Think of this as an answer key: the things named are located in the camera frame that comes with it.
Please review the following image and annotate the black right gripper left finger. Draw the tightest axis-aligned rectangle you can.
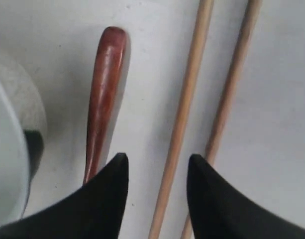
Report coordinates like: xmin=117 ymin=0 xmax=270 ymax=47
xmin=0 ymin=153 xmax=129 ymax=239

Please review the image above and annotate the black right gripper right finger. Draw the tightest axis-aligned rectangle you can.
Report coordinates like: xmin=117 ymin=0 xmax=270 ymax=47
xmin=187 ymin=154 xmax=305 ymax=239

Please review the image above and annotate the dark-tipped wooden chopstick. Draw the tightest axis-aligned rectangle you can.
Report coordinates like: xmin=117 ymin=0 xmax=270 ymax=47
xmin=179 ymin=0 xmax=264 ymax=239

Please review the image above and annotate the dark red wooden spoon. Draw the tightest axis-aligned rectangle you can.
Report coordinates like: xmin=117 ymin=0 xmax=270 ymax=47
xmin=83 ymin=26 xmax=127 ymax=184

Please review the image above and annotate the light wooden chopstick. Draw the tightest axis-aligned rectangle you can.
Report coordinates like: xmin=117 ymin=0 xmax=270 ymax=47
xmin=148 ymin=0 xmax=214 ymax=239

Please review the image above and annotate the cream ceramic bowl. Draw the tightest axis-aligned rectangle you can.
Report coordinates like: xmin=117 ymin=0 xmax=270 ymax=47
xmin=0 ymin=51 xmax=47 ymax=226

